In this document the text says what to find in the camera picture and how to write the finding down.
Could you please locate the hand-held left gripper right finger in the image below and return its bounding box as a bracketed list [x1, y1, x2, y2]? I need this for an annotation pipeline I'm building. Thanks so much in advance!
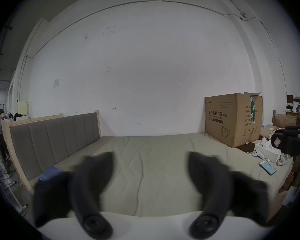
[187, 151, 271, 240]

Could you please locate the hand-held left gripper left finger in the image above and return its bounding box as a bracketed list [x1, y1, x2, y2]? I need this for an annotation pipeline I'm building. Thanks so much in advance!
[32, 151, 115, 240]

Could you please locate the small open brown carton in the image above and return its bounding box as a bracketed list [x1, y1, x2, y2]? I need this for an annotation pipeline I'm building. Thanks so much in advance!
[273, 114, 298, 129]

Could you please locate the patterned pale cloth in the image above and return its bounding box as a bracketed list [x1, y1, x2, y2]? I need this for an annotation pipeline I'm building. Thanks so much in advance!
[276, 153, 294, 166]

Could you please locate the white open box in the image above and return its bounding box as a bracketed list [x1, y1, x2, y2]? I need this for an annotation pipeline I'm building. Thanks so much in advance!
[254, 137, 283, 164]

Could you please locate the shelf with assorted items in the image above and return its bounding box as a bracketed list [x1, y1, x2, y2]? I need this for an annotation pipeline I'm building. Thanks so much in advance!
[286, 93, 300, 115]

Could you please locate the dark blue garment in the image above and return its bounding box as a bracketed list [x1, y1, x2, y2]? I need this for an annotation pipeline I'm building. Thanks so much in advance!
[38, 166, 66, 182]

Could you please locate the phone with lit screen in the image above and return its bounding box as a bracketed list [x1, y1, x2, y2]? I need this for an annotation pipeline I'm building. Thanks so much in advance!
[259, 160, 277, 176]

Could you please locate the black flat pad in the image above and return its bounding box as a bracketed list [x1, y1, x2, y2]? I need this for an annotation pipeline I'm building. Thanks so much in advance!
[239, 142, 260, 154]

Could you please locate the grey padded headboard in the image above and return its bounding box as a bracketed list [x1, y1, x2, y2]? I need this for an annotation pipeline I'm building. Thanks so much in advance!
[2, 110, 102, 194]

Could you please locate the bed with beige sheet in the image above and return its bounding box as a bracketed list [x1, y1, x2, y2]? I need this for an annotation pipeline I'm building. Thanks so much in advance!
[32, 133, 295, 217]

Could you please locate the large brown printed carton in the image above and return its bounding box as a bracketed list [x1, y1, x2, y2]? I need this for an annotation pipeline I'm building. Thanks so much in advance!
[205, 92, 263, 149]

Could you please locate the pale yellow board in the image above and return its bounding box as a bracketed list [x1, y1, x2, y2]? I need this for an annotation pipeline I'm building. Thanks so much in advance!
[17, 100, 29, 117]

